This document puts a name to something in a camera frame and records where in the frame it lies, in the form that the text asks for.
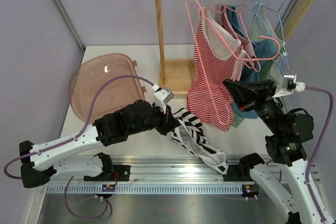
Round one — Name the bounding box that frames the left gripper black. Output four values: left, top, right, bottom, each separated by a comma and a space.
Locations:
128, 101, 181, 136

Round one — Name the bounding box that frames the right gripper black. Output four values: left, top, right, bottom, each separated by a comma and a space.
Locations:
224, 78, 284, 134

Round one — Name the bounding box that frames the black white striped tank top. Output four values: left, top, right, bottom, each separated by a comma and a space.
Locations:
170, 108, 229, 175

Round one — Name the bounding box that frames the pink wire hanger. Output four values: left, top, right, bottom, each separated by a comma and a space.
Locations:
226, 34, 280, 80
225, 0, 260, 72
184, 0, 245, 125

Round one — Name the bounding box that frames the red white striped tank top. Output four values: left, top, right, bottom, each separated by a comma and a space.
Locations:
186, 6, 247, 132

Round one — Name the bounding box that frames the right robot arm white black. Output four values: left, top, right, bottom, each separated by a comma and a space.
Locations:
223, 75, 335, 223

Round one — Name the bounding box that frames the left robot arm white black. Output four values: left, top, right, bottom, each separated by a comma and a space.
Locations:
19, 100, 180, 188

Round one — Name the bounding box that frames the green white striped tank top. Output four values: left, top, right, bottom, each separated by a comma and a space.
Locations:
230, 3, 288, 129

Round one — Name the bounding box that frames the teal blue tank top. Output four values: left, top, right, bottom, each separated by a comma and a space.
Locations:
226, 9, 278, 121

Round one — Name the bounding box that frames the mauve pink tank top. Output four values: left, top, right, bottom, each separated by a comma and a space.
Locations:
215, 4, 255, 58

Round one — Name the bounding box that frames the wooden clothes rack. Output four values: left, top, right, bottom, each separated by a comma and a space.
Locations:
155, 0, 315, 98

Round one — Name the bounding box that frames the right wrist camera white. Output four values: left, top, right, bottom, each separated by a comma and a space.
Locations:
272, 74, 306, 98

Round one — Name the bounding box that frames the aluminium mounting rail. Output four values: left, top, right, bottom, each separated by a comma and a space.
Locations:
54, 155, 252, 183

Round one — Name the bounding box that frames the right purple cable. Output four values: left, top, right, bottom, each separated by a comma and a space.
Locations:
306, 86, 334, 222

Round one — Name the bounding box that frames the purple cable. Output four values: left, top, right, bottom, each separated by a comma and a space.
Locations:
3, 74, 161, 220
306, 86, 334, 222

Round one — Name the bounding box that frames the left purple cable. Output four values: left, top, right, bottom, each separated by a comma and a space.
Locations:
3, 74, 161, 220

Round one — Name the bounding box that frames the white slotted cable duct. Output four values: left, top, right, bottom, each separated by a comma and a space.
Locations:
47, 183, 243, 195

